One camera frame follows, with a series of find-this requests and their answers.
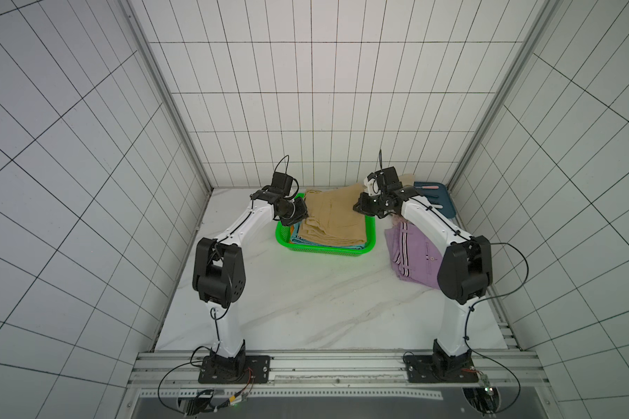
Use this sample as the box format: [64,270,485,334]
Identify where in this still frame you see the aluminium frame rail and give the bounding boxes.
[128,350,549,405]

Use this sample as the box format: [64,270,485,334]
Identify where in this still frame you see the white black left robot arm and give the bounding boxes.
[192,191,308,375]

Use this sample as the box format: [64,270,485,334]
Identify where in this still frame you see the teal pants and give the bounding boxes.
[289,223,366,251]

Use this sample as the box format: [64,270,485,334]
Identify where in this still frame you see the purple folded pants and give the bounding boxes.
[384,216,442,289]

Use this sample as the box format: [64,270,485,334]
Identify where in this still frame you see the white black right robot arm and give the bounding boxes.
[354,188,493,379]

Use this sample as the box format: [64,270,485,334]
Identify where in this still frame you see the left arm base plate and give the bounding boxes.
[197,354,272,384]

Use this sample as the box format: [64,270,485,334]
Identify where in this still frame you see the green plastic basket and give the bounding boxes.
[275,183,376,256]

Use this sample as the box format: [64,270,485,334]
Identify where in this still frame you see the tan pants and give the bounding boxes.
[297,183,367,249]

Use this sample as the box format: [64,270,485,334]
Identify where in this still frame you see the black left base cable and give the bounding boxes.
[156,342,255,417]

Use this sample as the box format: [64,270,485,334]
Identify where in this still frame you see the black right base cable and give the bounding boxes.
[460,240,530,415]

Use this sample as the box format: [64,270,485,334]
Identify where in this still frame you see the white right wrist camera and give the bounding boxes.
[363,167,404,197]

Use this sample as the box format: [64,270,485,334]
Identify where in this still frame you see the black base cable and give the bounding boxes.
[460,240,530,415]
[156,342,255,417]

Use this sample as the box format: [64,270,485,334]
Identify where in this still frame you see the blue tray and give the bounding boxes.
[413,182,457,219]

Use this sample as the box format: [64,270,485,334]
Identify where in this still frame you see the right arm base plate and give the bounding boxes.
[402,352,479,384]

